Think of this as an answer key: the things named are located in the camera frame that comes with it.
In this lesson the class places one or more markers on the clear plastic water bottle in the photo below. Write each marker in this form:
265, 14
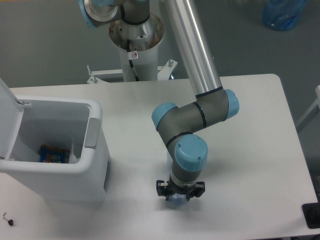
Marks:
176, 200

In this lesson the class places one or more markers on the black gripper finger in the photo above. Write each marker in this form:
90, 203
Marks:
164, 189
196, 191

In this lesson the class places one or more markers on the blue plastic bag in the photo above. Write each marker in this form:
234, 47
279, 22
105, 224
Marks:
283, 15

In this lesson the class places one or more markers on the clear plastic wrapper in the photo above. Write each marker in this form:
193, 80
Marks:
75, 151

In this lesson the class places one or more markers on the white plastic trash can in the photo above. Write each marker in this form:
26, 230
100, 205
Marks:
55, 146

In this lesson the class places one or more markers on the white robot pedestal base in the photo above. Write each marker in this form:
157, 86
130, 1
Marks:
138, 50

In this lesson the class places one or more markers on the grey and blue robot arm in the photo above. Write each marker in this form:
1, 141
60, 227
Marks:
177, 125

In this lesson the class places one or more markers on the blue snack wrapper in can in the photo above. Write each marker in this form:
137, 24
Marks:
53, 155

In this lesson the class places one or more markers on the white frame at right edge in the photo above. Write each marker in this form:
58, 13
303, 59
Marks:
310, 113

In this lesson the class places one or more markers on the black device at table edge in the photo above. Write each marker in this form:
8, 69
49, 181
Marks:
311, 213

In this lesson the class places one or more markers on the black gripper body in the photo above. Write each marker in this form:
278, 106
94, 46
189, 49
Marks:
180, 189

